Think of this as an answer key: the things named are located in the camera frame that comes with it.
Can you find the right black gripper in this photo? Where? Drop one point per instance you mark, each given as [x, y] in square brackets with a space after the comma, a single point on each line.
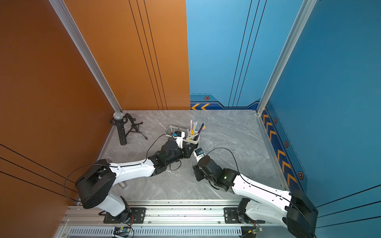
[196, 170]

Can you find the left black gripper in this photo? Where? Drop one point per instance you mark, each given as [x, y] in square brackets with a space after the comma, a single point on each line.
[187, 151]

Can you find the white toothbrush holder organizer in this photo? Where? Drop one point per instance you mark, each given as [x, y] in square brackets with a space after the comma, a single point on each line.
[191, 140]

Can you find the yellow toothbrush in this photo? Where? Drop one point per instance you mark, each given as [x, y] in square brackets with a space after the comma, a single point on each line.
[196, 126]

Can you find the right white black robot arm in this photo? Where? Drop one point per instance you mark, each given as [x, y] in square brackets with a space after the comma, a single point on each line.
[290, 209]

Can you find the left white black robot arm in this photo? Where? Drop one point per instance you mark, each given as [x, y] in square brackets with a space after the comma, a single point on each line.
[94, 186]

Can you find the small black tripod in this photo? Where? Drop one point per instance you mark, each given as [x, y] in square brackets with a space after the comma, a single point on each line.
[135, 127]

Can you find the grey metal cylinder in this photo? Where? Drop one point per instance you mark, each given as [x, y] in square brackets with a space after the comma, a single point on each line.
[123, 185]

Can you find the right green circuit board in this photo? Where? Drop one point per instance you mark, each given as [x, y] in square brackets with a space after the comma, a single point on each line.
[253, 233]

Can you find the green circuit board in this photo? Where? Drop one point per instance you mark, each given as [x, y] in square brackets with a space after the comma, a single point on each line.
[253, 233]
[123, 232]

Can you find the left green circuit board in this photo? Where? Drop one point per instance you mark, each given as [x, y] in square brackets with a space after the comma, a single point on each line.
[123, 232]

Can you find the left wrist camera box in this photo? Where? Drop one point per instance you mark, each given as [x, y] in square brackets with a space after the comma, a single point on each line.
[179, 137]

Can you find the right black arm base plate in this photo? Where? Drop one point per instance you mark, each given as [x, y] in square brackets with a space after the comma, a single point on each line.
[234, 215]

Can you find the black perforated post with ball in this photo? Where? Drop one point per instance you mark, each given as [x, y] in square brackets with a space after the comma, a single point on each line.
[119, 121]

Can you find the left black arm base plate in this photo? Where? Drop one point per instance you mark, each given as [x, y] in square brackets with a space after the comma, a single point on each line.
[138, 214]

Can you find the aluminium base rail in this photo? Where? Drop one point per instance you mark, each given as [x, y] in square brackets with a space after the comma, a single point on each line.
[167, 218]

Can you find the left aluminium corner post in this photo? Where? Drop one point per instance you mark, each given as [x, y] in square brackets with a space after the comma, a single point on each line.
[74, 32]

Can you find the aluminium corner post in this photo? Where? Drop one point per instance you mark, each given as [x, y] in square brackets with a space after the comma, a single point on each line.
[291, 41]
[74, 32]

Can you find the right aluminium corner post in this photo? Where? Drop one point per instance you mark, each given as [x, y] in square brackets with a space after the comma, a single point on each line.
[291, 41]

